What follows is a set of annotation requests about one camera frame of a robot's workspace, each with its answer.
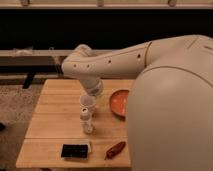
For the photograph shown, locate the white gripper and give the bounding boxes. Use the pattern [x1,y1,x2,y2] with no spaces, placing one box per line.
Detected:
[81,78,103,96]

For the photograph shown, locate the wooden table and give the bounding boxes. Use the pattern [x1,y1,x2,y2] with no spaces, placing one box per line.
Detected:
[16,79,132,169]

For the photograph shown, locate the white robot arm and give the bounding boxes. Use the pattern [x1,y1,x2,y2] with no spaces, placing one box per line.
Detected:
[62,35,213,171]

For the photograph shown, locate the white plastic bottle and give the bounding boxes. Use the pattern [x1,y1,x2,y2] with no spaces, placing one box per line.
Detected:
[80,108,94,134]

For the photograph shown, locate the orange bowl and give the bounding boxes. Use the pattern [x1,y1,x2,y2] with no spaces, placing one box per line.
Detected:
[109,90,129,117]

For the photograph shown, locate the black rectangular sponge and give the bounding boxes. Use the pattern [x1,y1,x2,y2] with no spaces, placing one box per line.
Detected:
[61,144,90,158]

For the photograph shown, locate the white paper cup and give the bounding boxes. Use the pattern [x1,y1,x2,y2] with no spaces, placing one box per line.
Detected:
[79,94,96,114]

